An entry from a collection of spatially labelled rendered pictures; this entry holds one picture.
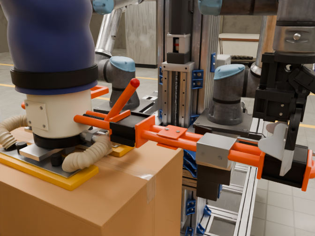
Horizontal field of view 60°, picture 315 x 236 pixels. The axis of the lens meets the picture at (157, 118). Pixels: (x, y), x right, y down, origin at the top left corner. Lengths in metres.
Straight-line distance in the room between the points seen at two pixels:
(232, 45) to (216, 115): 7.48
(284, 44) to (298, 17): 0.04
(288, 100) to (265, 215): 1.94
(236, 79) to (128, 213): 0.68
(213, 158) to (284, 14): 0.29
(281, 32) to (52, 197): 0.57
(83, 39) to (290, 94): 0.49
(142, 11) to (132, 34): 0.68
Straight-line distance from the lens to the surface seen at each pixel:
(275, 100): 0.51
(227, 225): 1.91
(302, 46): 0.49
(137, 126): 0.62
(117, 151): 0.81
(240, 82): 1.11
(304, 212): 2.55
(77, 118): 0.76
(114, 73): 1.29
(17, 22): 0.74
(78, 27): 0.73
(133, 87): 0.64
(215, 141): 0.59
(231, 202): 2.10
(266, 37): 1.04
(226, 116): 1.14
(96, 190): 0.69
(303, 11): 0.49
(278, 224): 2.35
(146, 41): 7.72
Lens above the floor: 1.47
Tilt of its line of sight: 21 degrees down
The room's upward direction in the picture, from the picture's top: straight up
